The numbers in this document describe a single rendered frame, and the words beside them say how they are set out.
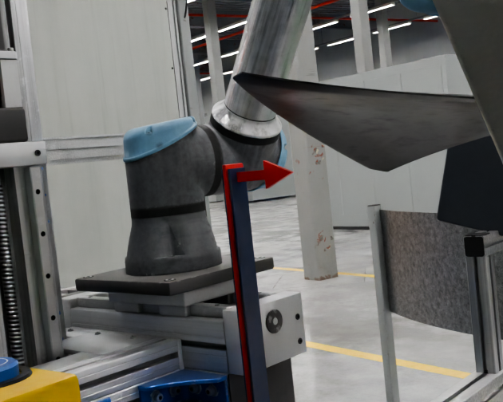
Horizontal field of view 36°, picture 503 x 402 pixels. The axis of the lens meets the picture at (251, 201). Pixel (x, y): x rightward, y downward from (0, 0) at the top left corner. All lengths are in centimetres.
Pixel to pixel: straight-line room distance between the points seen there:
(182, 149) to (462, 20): 100
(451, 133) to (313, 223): 675
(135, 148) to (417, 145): 64
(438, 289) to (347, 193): 897
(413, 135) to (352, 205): 1104
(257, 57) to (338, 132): 59
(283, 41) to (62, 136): 132
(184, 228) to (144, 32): 156
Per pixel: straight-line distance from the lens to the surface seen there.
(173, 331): 117
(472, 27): 21
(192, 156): 119
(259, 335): 70
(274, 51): 118
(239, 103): 122
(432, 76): 1045
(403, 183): 1089
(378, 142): 62
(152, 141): 118
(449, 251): 269
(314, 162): 737
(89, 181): 244
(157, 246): 117
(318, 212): 737
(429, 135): 61
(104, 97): 251
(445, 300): 276
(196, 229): 119
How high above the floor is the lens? 119
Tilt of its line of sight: 3 degrees down
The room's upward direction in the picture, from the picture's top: 6 degrees counter-clockwise
